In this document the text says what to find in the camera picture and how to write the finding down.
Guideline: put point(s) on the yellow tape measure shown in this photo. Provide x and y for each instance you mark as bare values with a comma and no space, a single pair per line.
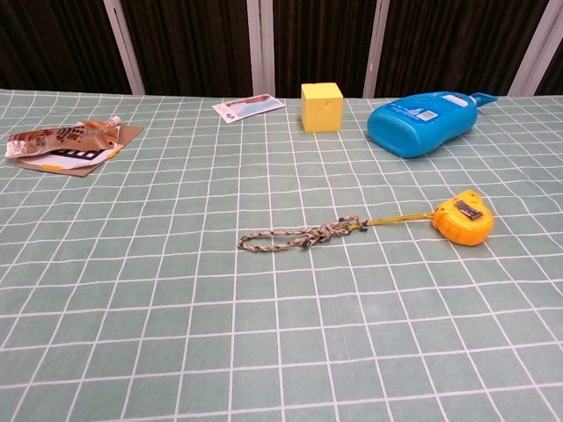
462,220

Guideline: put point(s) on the yellow cube block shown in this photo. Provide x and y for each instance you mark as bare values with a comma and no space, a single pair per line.
321,110

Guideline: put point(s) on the printed postcard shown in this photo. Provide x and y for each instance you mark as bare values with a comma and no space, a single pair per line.
250,106

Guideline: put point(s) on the green checked tablecloth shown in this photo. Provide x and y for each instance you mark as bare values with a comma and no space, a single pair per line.
264,329

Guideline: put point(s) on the blue detergent pump bottle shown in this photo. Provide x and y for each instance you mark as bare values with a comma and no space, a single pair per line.
413,127

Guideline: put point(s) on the brown cardboard sheet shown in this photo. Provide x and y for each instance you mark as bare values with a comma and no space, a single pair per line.
129,134

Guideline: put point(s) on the black curtain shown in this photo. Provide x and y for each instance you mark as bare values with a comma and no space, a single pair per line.
198,44

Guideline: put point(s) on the white paper black marker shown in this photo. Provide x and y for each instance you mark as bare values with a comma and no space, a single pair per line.
66,163

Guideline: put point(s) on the orange crumpled plastic wrapper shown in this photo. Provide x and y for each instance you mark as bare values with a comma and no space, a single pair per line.
57,136

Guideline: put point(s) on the white frame post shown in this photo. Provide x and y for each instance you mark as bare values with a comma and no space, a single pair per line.
259,44
534,48
376,44
125,48

